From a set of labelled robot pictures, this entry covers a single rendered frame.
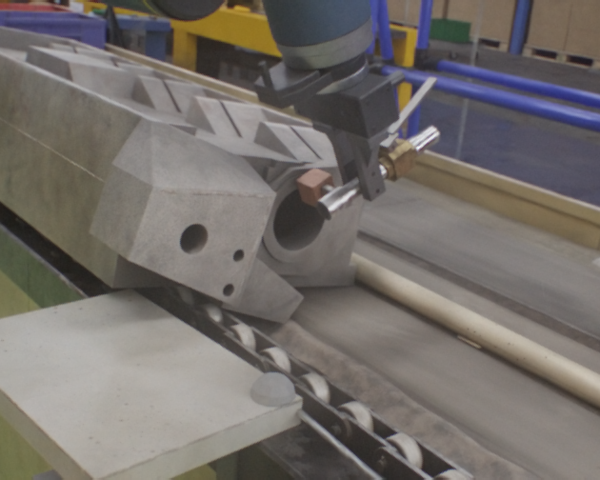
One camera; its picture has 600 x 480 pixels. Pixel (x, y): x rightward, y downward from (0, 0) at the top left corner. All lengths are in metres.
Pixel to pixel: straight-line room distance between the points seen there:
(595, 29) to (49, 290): 10.23
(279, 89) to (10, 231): 0.54
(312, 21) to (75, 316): 0.40
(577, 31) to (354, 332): 10.31
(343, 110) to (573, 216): 0.68
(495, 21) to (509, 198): 10.46
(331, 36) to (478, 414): 0.42
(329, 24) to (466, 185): 0.84
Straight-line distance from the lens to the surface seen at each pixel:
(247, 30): 6.46
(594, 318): 1.22
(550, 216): 1.54
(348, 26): 0.88
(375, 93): 0.90
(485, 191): 1.63
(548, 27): 11.50
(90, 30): 2.81
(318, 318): 1.07
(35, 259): 1.19
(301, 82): 0.88
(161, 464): 0.72
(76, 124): 1.07
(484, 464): 0.84
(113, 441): 0.73
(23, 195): 1.20
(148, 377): 0.82
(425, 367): 0.99
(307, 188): 1.02
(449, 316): 1.07
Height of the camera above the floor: 1.20
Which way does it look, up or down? 20 degrees down
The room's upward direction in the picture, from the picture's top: 6 degrees clockwise
